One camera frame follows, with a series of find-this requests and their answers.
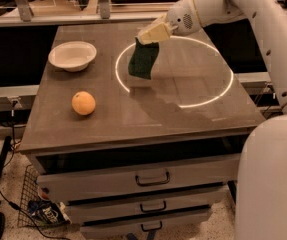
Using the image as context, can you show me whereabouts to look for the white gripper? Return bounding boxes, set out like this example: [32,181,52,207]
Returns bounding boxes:
[137,0,201,45]

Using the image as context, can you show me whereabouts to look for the green and yellow sponge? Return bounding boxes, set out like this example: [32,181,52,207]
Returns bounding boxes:
[128,39,159,80]

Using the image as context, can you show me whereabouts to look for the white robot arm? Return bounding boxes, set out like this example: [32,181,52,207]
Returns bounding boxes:
[138,0,287,240]

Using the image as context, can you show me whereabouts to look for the white bowl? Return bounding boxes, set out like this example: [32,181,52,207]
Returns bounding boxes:
[48,41,97,72]

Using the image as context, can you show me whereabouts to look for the orange fruit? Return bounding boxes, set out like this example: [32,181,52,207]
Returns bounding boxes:
[72,91,96,115]

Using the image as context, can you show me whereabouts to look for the grey drawer cabinet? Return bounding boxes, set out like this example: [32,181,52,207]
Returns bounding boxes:
[18,19,267,240]

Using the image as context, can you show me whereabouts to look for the top grey drawer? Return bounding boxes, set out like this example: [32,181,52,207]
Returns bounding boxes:
[37,153,240,202]

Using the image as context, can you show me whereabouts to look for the grey drawer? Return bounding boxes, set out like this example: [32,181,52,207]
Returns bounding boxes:
[37,153,240,202]
[65,184,228,224]
[80,208,211,239]

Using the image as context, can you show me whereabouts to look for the middle grey drawer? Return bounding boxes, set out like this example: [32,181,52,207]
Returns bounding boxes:
[65,184,228,224]

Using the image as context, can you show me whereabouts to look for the bottom grey drawer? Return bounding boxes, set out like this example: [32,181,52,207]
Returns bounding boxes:
[80,208,211,239]

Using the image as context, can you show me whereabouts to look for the snack packet in basket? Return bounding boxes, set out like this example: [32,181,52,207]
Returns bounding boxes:
[28,200,65,225]

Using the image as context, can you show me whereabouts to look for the black right stand frame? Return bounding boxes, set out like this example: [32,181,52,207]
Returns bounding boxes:
[228,181,237,201]

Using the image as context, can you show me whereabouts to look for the wire basket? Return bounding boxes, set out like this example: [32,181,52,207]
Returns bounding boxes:
[18,165,70,228]

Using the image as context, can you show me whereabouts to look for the black floor cable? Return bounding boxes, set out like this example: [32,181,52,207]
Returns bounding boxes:
[0,110,71,240]

